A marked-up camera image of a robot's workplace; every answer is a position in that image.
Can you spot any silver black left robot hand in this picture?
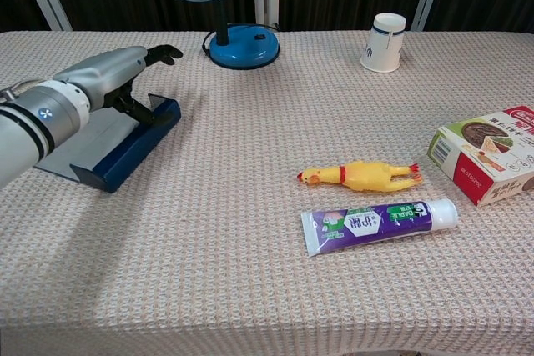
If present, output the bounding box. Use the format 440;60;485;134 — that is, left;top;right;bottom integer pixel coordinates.
52;43;184;126

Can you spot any yellow rubber chicken toy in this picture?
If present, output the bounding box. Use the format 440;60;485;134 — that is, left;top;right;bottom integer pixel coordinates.
296;160;424;193

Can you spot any purple toothpaste tube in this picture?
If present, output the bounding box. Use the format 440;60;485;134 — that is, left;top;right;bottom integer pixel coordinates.
300;198;459;258

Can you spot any beige woven tablecloth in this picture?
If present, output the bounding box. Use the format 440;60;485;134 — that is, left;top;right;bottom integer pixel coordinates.
0;30;534;356

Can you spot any white paper cup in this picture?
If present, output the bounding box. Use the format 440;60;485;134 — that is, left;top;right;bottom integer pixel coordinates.
360;13;407;73

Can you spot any red green snack box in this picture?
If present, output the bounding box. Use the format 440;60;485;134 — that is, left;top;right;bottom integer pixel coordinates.
426;105;534;208

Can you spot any blue desk lamp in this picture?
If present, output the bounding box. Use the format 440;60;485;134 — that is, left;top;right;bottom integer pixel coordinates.
157;0;280;69

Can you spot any blue glasses case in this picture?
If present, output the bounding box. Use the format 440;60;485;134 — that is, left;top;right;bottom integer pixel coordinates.
35;93;182;194

